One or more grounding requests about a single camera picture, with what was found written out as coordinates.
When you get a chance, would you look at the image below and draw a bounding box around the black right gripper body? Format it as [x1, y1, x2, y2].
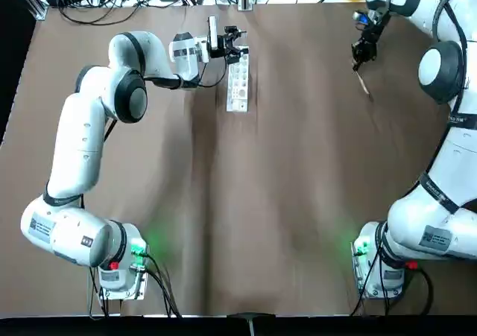
[361, 10, 392, 45]

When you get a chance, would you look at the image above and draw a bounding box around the black right base cable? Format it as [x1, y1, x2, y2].
[408, 263, 436, 317]

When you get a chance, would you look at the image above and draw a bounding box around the aluminium frame bar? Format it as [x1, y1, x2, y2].
[26, 0, 48, 21]

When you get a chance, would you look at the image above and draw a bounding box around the black base cable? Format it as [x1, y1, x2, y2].
[143, 252, 183, 318]
[408, 263, 436, 317]

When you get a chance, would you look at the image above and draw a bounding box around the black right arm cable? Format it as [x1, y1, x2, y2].
[428, 0, 471, 173]

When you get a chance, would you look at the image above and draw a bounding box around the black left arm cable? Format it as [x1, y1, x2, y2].
[143, 52, 228, 90]

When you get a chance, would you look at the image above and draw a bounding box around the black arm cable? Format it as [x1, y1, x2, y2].
[143, 52, 228, 90]
[428, 0, 471, 173]

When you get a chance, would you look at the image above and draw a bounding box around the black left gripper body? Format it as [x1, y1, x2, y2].
[217, 34, 234, 59]

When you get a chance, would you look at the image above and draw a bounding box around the white test tube rack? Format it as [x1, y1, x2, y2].
[225, 45, 250, 113]

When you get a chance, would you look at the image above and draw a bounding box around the long black looped cable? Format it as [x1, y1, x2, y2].
[58, 1, 142, 27]

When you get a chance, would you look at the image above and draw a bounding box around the black left base cable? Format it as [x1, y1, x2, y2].
[143, 252, 183, 318]

